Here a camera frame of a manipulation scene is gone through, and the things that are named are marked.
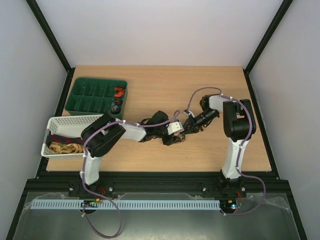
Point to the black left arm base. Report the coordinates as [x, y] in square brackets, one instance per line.
[104, 188]

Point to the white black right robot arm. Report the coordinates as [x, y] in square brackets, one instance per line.
[238, 126]

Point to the orange rolled tie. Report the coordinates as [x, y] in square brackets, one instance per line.
[119, 92]

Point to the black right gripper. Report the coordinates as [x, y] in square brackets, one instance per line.
[192, 124]

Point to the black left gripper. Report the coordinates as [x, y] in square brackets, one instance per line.
[169, 141]

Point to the white perforated plastic basket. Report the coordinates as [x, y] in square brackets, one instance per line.
[66, 126]

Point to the paisley patterned necktie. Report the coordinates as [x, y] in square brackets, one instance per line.
[179, 138]

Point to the dark blue rolled tie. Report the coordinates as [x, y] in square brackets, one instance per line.
[116, 105]

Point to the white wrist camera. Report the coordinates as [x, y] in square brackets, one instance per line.
[175, 127]
[189, 114]

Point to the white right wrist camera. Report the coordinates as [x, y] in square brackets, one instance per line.
[189, 114]

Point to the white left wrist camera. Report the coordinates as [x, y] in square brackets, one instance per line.
[175, 127]

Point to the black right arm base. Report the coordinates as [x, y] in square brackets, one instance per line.
[221, 187]

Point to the green compartment organizer tray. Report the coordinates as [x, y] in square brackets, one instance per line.
[93, 96]

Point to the tan patterned tie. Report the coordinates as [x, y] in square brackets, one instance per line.
[61, 148]

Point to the black aluminium frame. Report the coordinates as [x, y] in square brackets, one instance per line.
[158, 182]

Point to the light blue slotted cable duct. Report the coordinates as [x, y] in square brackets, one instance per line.
[72, 204]

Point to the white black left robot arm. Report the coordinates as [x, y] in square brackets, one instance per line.
[100, 137]

